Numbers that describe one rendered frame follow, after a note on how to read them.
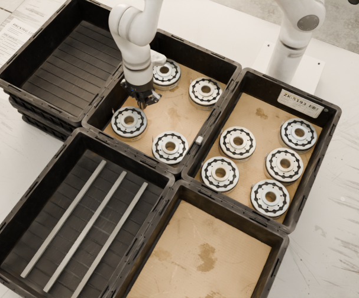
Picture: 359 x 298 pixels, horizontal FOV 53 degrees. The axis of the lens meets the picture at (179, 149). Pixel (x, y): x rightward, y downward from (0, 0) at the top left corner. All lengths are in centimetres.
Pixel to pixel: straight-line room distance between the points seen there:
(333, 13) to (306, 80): 152
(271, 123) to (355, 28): 174
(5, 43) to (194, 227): 101
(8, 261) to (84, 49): 68
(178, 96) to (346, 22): 184
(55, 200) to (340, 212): 83
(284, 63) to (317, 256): 58
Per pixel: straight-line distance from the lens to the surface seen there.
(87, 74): 120
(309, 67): 136
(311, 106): 109
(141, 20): 79
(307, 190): 94
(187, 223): 96
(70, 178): 103
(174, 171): 89
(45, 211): 102
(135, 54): 86
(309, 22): 106
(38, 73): 125
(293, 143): 106
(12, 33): 158
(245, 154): 101
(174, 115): 109
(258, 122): 110
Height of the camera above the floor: 175
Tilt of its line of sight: 64 degrees down
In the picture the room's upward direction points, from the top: 3 degrees clockwise
